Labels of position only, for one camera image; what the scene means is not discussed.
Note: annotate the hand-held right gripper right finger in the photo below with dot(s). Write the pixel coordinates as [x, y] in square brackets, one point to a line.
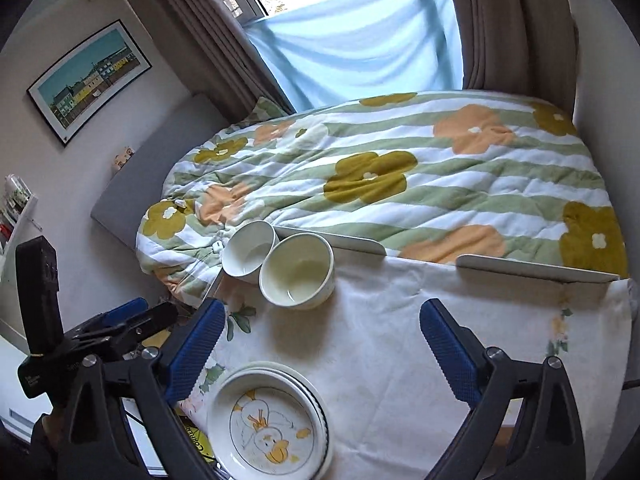
[450, 350]

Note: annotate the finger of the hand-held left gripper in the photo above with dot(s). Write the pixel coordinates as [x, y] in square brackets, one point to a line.
[125, 311]
[157, 316]

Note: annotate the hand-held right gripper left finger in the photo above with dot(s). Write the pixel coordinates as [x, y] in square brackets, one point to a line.
[195, 345]

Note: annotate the duck print plate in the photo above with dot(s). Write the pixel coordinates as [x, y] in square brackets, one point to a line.
[260, 425]

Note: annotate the white floral tablecloth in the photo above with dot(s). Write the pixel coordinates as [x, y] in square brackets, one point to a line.
[390, 320]

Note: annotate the yellow printed bag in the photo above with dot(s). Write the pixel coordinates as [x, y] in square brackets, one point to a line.
[197, 440]

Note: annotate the white bowl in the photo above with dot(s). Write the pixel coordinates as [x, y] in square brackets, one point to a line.
[245, 255]

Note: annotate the cream bowl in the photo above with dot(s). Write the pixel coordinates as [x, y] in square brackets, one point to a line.
[295, 275]

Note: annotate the grey headboard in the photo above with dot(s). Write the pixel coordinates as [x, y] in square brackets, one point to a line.
[145, 180]

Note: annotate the small plush toy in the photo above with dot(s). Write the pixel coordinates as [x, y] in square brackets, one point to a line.
[123, 157]

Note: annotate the floral striped blanket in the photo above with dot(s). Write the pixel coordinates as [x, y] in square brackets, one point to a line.
[400, 195]

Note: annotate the framed houses picture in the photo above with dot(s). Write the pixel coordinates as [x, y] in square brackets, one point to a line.
[87, 80]

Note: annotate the green patterned pillow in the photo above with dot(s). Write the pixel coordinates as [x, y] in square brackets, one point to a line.
[262, 112]

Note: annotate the brown curtain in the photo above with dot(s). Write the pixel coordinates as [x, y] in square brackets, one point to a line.
[200, 35]
[505, 25]

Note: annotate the light blue cloth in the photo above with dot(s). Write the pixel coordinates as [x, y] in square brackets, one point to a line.
[360, 55]

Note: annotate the white wall shelf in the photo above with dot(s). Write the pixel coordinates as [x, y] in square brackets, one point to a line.
[20, 230]

